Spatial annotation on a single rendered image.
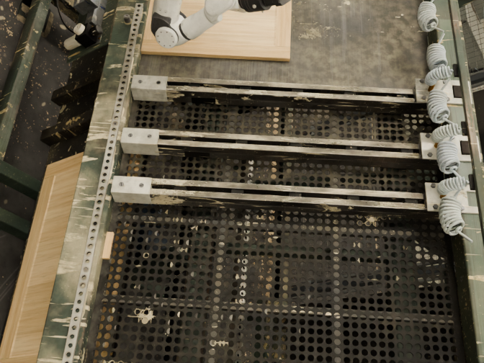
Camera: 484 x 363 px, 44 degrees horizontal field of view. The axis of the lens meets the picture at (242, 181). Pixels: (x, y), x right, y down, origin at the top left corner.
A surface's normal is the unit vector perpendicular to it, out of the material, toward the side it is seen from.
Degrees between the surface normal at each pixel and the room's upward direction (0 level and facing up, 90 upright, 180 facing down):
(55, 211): 90
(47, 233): 90
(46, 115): 0
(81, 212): 56
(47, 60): 0
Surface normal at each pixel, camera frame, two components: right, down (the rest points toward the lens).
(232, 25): 0.00, -0.49
